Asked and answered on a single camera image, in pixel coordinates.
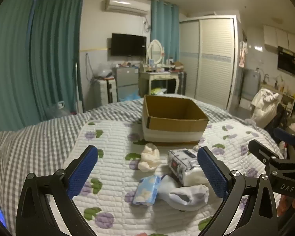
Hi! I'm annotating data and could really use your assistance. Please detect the white sliding wardrobe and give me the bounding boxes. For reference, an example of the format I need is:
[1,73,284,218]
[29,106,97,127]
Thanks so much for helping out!
[179,16,238,109]

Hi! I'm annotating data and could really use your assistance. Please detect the hanging pink garment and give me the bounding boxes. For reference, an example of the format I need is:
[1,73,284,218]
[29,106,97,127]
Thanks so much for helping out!
[239,41,248,68]

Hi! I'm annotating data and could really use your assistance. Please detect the cream dressing table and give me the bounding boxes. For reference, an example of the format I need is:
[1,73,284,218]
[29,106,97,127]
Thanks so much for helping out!
[138,69,181,95]

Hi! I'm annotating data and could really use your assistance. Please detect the pale grey sock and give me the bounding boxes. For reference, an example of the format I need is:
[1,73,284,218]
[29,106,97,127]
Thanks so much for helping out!
[168,184,209,211]

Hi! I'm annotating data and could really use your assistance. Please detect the small grey fridge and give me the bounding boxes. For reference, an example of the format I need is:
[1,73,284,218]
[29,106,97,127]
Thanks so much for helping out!
[112,67,140,102]

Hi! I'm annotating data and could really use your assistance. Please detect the clear water jug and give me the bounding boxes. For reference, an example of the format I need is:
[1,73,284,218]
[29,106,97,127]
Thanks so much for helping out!
[45,101,72,120]

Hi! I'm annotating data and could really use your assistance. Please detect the black range hood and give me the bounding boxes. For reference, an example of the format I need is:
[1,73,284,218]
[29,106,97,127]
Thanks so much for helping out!
[277,46,295,76]

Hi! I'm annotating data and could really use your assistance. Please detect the cream cloth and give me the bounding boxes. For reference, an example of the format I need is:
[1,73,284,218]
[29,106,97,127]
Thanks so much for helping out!
[138,143,162,172]

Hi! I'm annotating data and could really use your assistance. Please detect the grey washing machine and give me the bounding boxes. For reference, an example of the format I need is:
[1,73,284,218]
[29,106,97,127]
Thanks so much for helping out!
[241,68,261,101]

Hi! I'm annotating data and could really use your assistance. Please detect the clear plastic bag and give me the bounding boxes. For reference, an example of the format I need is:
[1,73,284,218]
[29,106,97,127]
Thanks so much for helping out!
[95,63,113,79]

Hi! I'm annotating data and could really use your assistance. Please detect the narrow teal curtain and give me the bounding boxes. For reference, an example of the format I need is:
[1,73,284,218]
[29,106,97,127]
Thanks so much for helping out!
[150,0,180,67]

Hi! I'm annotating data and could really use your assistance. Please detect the white suitcase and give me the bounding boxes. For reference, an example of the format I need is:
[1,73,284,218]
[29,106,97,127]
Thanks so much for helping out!
[93,77,118,106]

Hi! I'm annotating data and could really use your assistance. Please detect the light blue sock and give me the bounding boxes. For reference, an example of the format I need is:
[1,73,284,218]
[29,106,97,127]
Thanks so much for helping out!
[158,174,179,203]

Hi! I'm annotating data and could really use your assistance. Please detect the white air conditioner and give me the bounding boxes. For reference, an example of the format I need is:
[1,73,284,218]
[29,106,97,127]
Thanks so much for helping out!
[104,0,150,18]

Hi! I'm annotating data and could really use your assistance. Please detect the blue plastic bag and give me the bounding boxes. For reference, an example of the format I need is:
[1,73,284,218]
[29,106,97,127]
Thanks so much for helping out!
[119,92,140,102]

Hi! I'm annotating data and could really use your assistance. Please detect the large floral tissue pack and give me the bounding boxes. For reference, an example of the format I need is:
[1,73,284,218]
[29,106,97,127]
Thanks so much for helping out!
[167,148,210,186]

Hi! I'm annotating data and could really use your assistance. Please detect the cardboard box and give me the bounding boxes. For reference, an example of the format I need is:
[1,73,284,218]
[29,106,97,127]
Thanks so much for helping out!
[141,95,209,145]

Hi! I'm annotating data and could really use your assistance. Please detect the floral quilted blanket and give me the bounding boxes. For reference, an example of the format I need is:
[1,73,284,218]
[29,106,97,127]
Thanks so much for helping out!
[61,119,286,236]

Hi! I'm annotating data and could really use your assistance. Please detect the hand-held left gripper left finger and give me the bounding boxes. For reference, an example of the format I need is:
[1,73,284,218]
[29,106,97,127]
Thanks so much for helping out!
[15,145,99,236]

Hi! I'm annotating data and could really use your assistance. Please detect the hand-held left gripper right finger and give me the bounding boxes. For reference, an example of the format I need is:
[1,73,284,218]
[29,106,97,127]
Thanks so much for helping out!
[197,146,279,236]

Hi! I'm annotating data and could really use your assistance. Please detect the black chair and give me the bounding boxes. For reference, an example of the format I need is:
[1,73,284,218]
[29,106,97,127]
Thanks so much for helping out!
[264,103,290,136]

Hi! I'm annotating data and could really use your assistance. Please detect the wide teal curtain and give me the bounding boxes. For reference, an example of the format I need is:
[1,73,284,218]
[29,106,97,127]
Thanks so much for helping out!
[0,0,85,134]

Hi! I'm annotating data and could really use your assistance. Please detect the white wall cabinets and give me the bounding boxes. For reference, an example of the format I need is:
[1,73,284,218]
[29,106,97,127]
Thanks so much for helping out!
[264,25,295,54]

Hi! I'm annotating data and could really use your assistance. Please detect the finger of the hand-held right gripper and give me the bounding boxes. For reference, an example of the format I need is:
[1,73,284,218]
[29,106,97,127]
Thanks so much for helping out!
[274,127,295,161]
[248,139,286,168]

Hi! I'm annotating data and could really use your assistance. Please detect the white oval vanity mirror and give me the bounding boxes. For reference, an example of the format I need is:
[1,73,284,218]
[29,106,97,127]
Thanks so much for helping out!
[147,39,165,66]

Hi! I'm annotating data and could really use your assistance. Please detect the cream garment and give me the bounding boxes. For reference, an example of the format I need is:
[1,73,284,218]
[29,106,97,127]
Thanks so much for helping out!
[250,88,280,128]

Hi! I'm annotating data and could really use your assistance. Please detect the black wall television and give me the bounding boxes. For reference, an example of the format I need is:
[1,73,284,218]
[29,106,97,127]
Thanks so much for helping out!
[111,33,147,57]

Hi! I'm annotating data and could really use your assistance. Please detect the small blue tissue pack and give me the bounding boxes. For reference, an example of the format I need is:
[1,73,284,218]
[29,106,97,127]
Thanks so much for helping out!
[132,176,161,206]

